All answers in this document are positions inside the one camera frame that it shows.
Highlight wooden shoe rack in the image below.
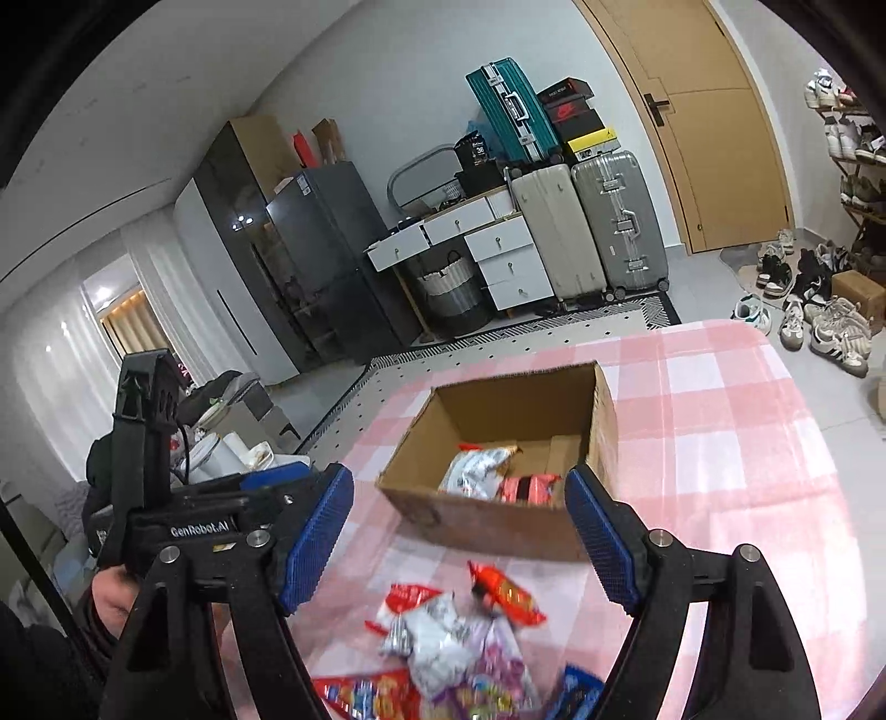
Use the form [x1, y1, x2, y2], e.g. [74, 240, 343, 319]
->
[803, 69, 886, 257]

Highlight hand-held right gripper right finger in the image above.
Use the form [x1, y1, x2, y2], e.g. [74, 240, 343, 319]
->
[564, 465, 825, 720]

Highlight dark glass cabinet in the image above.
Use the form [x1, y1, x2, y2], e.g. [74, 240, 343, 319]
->
[173, 121, 326, 385]

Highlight white orange snack packet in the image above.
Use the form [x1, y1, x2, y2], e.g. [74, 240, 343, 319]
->
[438, 444, 522, 501]

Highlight flat tan cardboard box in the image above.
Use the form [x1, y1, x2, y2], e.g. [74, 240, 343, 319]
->
[231, 114, 298, 198]

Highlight woven laundry basket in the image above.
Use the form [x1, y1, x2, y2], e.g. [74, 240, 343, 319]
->
[414, 250, 492, 337]

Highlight red white balloon glue packet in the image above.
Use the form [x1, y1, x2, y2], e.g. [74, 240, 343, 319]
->
[365, 583, 444, 638]

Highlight black printed bag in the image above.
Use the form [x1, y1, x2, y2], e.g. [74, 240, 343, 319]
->
[453, 135, 494, 171]

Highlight small closed cardboard box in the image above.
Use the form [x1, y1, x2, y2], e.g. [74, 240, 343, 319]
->
[831, 270, 886, 318]

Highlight beige suitcase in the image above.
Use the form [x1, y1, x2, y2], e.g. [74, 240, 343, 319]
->
[511, 164, 610, 302]

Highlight silver suitcase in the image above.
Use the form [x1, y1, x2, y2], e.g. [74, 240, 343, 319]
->
[571, 150, 671, 300]

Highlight purple white snack packet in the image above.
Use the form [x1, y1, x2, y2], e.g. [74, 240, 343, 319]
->
[443, 616, 541, 720]

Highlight red shoe box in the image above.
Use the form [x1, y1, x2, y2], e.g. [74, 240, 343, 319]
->
[543, 97, 597, 124]

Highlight silver white snack packet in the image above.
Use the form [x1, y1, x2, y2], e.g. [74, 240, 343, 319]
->
[380, 595, 486, 700]

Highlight person's left hand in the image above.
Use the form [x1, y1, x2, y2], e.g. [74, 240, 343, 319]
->
[90, 564, 143, 628]

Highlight oval mirror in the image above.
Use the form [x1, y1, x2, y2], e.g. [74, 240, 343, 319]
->
[386, 144, 461, 209]

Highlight pink checked tablecloth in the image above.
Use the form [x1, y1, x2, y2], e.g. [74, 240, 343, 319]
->
[208, 322, 866, 720]

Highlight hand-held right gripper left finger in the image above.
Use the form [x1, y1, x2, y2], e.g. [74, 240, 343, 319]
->
[100, 462, 356, 720]

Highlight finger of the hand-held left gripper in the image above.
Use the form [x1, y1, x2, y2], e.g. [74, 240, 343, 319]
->
[239, 462, 316, 491]

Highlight red colourful snack packet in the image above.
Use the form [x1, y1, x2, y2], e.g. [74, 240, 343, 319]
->
[311, 671, 423, 720]

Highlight dark grey fridge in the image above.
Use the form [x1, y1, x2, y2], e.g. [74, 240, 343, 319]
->
[266, 162, 423, 364]

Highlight white drawer cabinet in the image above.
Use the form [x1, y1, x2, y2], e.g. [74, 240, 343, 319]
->
[365, 187, 555, 320]

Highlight yellow black shoe box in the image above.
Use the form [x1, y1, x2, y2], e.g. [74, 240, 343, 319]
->
[562, 133, 622, 166]

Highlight pink red snack packet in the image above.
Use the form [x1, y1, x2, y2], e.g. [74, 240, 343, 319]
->
[499, 474, 565, 508]

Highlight red black snack packet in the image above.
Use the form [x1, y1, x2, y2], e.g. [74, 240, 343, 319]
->
[467, 560, 548, 628]

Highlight wooden door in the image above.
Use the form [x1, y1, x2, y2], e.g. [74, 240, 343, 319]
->
[578, 0, 794, 254]

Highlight person's left forearm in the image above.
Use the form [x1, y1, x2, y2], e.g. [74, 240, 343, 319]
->
[0, 595, 122, 720]

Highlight brown cardboard box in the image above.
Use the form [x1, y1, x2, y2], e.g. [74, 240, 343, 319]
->
[375, 360, 619, 563]

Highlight blue snack packet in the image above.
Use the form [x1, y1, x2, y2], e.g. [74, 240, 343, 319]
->
[547, 665, 606, 720]

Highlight rows of shelved sneakers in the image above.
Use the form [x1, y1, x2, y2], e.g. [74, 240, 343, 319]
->
[803, 68, 886, 209]

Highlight white sheer curtains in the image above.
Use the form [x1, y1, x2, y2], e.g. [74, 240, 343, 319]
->
[0, 228, 202, 500]

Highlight grey container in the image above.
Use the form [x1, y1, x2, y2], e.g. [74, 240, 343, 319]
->
[221, 374, 302, 451]

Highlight group of loose sneakers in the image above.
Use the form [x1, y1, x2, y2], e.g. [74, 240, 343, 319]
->
[732, 228, 874, 378]

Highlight teal suitcase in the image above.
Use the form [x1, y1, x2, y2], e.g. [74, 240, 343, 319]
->
[465, 61, 560, 163]

